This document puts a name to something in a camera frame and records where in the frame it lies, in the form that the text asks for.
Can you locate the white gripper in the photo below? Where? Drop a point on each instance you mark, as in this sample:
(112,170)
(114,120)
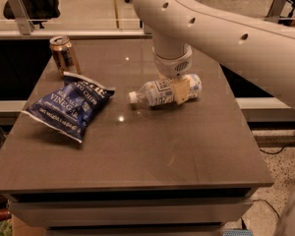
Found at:
(172,66)

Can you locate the clear plastic water bottle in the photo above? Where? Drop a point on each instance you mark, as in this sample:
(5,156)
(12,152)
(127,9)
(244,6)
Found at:
(160,92)

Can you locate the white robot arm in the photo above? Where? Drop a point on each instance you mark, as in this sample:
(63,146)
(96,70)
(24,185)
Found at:
(259,51)

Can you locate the brown aluminium drink can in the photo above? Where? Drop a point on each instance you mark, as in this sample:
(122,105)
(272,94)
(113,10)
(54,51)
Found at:
(64,55)

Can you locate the blue salt vinegar chip bag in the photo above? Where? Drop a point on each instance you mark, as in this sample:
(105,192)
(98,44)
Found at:
(71,108)

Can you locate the black office chair left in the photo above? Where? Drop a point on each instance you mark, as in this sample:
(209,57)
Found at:
(40,11)

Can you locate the glass railing panel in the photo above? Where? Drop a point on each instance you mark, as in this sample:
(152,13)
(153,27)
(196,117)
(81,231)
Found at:
(116,14)

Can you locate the grey metal bracket right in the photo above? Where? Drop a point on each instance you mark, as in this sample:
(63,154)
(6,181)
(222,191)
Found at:
(274,12)

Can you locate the grey metal bracket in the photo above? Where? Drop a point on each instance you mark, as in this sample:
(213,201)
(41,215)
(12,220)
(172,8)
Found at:
(24,23)
(274,12)

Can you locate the grey metal bracket left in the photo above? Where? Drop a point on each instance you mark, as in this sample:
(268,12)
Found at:
(24,23)

